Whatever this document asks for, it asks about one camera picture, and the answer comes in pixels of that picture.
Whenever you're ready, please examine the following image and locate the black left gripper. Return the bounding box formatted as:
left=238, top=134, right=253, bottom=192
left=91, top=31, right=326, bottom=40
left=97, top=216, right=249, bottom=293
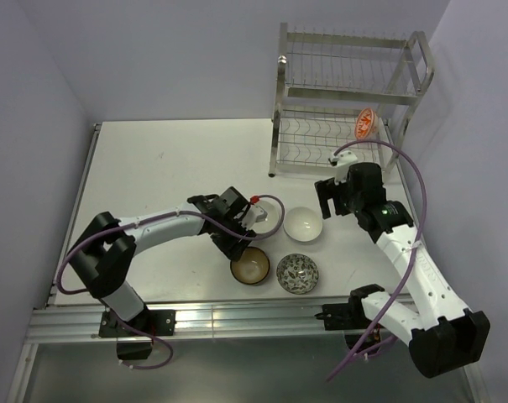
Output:
left=211, top=216, right=256, bottom=262

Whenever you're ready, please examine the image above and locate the brown glazed bowl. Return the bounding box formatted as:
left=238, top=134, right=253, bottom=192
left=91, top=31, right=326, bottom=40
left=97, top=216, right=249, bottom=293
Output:
left=230, top=247, right=271, bottom=285

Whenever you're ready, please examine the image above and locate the black white floral bowl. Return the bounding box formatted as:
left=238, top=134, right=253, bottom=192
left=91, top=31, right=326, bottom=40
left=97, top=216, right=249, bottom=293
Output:
left=276, top=254, right=319, bottom=295

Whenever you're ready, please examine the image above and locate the orange patterned bowl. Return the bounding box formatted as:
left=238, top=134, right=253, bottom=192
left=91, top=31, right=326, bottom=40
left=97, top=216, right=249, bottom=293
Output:
left=354, top=107, right=379, bottom=140

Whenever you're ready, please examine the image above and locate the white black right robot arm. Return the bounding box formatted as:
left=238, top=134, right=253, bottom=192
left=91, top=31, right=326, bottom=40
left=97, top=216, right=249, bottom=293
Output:
left=315, top=163, right=490, bottom=378

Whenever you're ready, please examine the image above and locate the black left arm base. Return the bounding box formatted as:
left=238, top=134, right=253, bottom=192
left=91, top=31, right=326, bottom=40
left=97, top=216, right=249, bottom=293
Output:
left=97, top=309, right=176, bottom=369

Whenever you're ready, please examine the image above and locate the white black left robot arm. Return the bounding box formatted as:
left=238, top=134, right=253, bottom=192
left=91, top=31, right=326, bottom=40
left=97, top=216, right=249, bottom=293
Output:
left=66, top=186, right=266, bottom=335

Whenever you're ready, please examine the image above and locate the stainless steel dish rack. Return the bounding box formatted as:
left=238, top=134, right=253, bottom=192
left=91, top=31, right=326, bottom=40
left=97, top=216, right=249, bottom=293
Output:
left=268, top=23, right=435, bottom=176

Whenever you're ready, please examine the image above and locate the white bowl left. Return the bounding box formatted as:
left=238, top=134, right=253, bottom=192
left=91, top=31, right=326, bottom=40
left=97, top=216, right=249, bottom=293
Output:
left=252, top=199, right=280, bottom=234

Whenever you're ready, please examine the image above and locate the white bowl right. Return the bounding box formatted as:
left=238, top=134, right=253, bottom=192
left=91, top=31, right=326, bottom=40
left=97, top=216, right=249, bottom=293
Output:
left=284, top=207, right=322, bottom=243

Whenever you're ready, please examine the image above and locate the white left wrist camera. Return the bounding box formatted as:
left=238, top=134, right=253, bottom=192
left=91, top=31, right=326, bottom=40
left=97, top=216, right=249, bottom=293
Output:
left=239, top=196, right=268, bottom=227

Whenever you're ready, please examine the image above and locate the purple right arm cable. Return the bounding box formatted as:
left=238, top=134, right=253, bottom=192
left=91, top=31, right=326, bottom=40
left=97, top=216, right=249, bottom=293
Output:
left=325, top=139, right=427, bottom=382

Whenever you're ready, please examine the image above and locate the aluminium mounting rail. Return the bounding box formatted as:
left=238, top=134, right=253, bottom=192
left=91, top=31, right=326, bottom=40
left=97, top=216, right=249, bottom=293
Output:
left=24, top=296, right=348, bottom=344

